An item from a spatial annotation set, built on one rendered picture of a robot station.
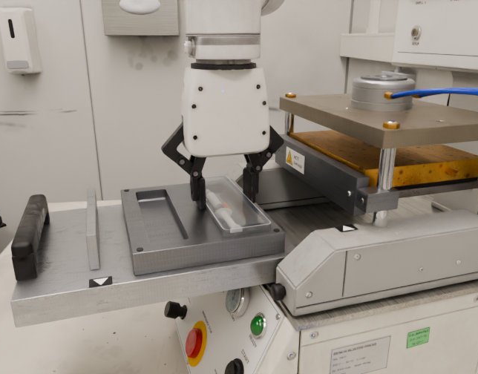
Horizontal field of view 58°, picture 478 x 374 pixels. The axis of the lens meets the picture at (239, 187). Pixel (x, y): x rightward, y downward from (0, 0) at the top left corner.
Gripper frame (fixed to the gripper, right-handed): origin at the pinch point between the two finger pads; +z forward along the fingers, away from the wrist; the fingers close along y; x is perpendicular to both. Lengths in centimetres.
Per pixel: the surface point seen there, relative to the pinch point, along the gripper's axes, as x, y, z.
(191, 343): -0.4, -5.2, 22.0
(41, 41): 164, -36, -16
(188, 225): -5.0, -5.8, 2.0
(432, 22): 7.5, 34.5, -20.3
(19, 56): 155, -44, -10
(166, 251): -9.9, -9.0, 2.2
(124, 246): -3.0, -12.9, 4.5
